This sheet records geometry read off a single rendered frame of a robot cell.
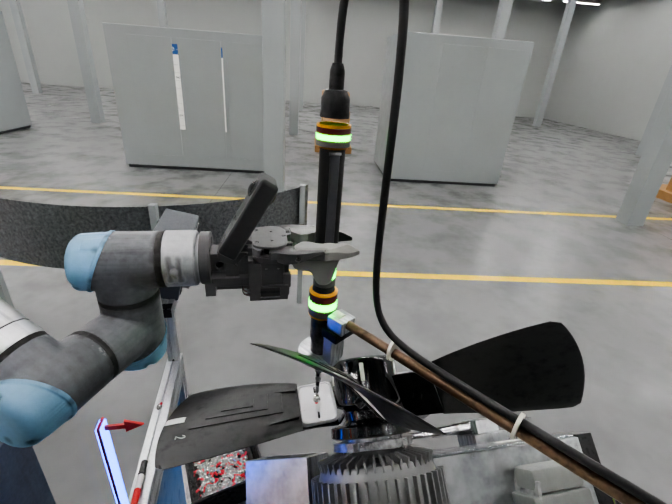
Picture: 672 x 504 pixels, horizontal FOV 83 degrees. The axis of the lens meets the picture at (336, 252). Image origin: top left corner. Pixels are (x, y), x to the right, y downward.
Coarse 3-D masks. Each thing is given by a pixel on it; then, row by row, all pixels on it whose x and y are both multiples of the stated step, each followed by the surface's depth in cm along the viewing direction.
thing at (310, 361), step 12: (264, 348) 42; (276, 348) 43; (300, 360) 40; (312, 360) 44; (324, 372) 40; (336, 372) 43; (348, 384) 41; (372, 396) 39; (384, 408) 44; (396, 408) 38; (396, 420) 47; (408, 420) 40; (420, 420) 37; (432, 432) 39
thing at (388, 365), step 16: (336, 368) 70; (352, 368) 67; (368, 368) 67; (384, 368) 68; (336, 384) 69; (368, 384) 66; (384, 384) 66; (336, 400) 69; (352, 400) 66; (352, 416) 66; (368, 416) 65; (336, 432) 65; (352, 432) 63; (368, 432) 62; (384, 432) 62; (400, 432) 63
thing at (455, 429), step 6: (450, 426) 76; (456, 426) 76; (462, 426) 76; (468, 426) 77; (498, 426) 81; (420, 432) 72; (444, 432) 74; (450, 432) 74; (456, 432) 75; (462, 432) 76; (468, 432) 76; (414, 438) 71; (420, 438) 72
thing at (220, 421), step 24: (264, 384) 73; (288, 384) 72; (192, 408) 69; (216, 408) 68; (240, 408) 67; (264, 408) 66; (288, 408) 66; (168, 432) 63; (192, 432) 62; (216, 432) 62; (240, 432) 62; (264, 432) 62; (288, 432) 62; (168, 456) 57; (192, 456) 57
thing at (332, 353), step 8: (344, 312) 58; (328, 320) 57; (336, 320) 56; (344, 320) 56; (352, 320) 57; (328, 328) 57; (336, 328) 56; (344, 328) 56; (328, 336) 57; (336, 336) 56; (344, 336) 57; (304, 344) 64; (328, 344) 58; (336, 344) 59; (304, 352) 62; (328, 352) 59; (336, 352) 60; (320, 360) 60; (328, 360) 60; (336, 360) 61
